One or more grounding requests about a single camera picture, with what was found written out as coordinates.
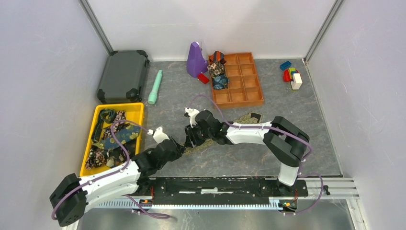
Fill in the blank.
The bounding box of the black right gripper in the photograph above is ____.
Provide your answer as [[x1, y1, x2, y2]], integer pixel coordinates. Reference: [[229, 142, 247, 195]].
[[184, 121, 214, 149]]

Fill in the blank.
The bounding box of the olive green leaf-pattern tie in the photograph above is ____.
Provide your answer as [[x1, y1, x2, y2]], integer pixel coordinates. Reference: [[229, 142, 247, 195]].
[[184, 112, 262, 155]]

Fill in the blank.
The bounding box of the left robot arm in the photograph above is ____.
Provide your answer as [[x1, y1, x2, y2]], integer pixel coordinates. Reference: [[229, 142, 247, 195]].
[[49, 137, 185, 227]]

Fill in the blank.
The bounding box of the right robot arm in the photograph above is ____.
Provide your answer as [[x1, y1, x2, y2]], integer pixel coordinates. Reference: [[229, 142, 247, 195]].
[[184, 108, 310, 196]]

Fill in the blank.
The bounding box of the dark brown-leaf tie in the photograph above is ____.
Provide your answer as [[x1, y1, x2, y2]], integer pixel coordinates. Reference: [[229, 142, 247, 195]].
[[85, 143, 135, 170]]

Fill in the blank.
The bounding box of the blue yellow-flower tie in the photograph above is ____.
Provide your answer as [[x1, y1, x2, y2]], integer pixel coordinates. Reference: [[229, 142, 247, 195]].
[[91, 124, 140, 150]]

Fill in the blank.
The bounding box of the rolled blue paisley tie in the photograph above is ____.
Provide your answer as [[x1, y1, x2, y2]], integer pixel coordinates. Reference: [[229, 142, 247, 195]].
[[212, 74, 229, 90]]

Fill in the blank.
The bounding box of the yellow plastic bin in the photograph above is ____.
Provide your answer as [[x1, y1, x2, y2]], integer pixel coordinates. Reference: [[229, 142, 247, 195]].
[[79, 103, 144, 177]]

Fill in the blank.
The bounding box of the orange wooden compartment tray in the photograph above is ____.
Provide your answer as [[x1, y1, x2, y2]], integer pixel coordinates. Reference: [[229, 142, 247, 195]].
[[210, 52, 264, 108]]

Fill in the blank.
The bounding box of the black pink-floral tie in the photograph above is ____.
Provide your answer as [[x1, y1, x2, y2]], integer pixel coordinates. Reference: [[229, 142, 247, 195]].
[[101, 110, 126, 140]]

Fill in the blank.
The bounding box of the rolled brown floral tie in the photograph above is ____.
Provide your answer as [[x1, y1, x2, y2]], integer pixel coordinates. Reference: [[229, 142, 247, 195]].
[[207, 62, 226, 77]]

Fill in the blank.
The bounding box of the mint green flashlight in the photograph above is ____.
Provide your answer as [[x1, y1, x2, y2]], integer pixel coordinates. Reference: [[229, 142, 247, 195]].
[[147, 70, 163, 104]]

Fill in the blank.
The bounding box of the dark green striped tie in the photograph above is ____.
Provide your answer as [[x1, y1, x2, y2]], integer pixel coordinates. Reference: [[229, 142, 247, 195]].
[[91, 108, 117, 143]]

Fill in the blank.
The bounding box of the purple plastic object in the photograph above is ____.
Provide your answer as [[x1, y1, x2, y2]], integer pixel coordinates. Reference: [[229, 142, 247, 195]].
[[186, 42, 208, 78]]

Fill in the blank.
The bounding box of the rolled orange navy tie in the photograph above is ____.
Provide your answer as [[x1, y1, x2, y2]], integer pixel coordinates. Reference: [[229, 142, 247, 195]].
[[209, 51, 226, 65]]

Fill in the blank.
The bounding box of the dark grey suitcase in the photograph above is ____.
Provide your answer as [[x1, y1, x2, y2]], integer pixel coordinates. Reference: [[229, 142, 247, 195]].
[[96, 50, 150, 104]]

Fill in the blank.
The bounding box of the red toy block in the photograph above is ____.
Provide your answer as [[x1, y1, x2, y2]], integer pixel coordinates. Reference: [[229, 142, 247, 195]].
[[283, 69, 292, 82]]

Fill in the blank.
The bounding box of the white toy block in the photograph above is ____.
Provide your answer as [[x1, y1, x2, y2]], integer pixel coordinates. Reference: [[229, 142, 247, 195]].
[[291, 73, 303, 91]]

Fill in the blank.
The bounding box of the blue toy brick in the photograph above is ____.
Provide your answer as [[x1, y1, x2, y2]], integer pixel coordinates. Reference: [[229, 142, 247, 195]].
[[280, 61, 292, 71]]

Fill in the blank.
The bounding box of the green toy block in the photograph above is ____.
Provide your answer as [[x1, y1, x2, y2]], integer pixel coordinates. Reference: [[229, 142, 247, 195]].
[[288, 68, 297, 76]]

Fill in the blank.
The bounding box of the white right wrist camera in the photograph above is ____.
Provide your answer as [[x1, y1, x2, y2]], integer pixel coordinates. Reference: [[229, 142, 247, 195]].
[[184, 107, 200, 127]]

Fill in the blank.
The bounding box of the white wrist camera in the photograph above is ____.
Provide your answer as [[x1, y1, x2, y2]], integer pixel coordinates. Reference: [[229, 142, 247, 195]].
[[184, 107, 200, 127], [147, 126, 169, 144]]

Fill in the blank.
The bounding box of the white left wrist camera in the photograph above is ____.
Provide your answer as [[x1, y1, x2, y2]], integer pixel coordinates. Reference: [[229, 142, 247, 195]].
[[147, 126, 169, 144]]

